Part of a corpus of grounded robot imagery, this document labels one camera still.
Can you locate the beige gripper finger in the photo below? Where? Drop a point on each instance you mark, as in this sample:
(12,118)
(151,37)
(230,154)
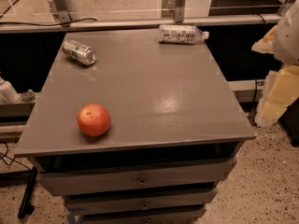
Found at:
(266,44)
(280,90)

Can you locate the silver green 7up can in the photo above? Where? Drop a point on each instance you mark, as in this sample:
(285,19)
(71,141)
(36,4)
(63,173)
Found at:
(79,52)

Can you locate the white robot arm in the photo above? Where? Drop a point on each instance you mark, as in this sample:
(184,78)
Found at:
(286,42)

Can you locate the clear plastic water bottle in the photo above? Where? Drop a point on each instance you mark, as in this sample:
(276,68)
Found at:
(181,34)

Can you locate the red orange apple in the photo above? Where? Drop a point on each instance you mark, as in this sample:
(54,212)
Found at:
(93,120)

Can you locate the black floor stand leg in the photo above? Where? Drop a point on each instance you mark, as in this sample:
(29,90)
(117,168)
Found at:
(26,208)

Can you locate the grey metal centre post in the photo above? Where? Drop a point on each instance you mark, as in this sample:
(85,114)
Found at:
(179,11)

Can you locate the grey metal frame post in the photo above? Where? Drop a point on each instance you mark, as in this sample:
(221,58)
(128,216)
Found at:
(63,13)

